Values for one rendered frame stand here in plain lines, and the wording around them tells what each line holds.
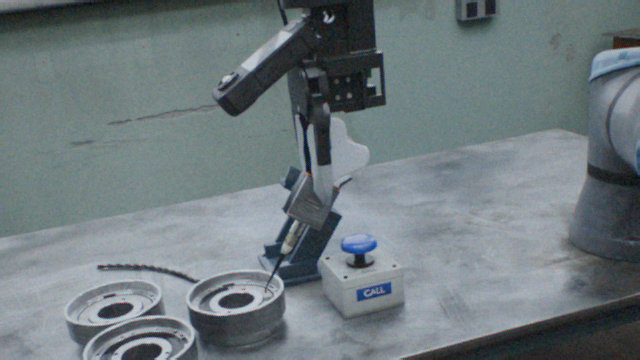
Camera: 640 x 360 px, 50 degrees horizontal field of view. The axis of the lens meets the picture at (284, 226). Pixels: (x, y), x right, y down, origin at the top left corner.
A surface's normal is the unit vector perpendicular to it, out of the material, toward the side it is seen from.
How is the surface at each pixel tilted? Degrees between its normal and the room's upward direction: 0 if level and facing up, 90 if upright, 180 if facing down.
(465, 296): 0
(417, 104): 90
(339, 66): 90
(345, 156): 88
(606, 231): 72
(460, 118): 90
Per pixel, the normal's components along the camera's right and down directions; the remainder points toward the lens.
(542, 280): -0.11, -0.93
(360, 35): 0.24, 0.33
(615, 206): -0.74, 0.02
